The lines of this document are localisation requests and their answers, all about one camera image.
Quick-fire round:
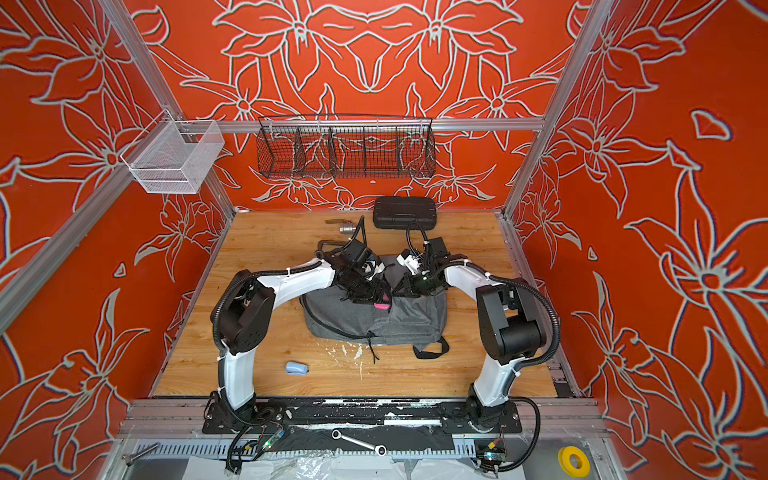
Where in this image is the small metal hand tool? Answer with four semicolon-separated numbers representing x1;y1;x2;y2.
325;219;357;236

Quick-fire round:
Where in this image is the black wire wall basket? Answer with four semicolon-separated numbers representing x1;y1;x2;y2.
255;115;437;179

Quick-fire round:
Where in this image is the white wire wall basket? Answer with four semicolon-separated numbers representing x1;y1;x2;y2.
120;120;224;194

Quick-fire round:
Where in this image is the silver combination wrench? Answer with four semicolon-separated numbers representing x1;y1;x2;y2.
331;429;388;457

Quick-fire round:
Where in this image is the light blue stapler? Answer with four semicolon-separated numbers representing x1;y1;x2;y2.
285;361;309;376

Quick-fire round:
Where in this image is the black hard case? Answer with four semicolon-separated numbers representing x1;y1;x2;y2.
373;196;437;230

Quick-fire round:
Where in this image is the yellow tape roll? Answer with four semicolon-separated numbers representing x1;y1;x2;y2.
558;446;591;479

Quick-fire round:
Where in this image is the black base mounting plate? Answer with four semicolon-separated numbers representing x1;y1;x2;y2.
202;393;522;434

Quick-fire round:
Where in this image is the grey bolt on frame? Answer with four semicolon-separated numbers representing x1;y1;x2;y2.
123;442;160;467

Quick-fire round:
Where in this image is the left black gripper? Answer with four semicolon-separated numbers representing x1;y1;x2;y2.
346;269;395;303

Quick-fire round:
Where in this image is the grey student backpack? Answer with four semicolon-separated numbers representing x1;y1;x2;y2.
299;256;450;360

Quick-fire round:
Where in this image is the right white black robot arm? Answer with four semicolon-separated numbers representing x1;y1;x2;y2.
396;221;561;432

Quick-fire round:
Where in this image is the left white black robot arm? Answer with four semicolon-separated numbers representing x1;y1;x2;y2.
210;217;393;431

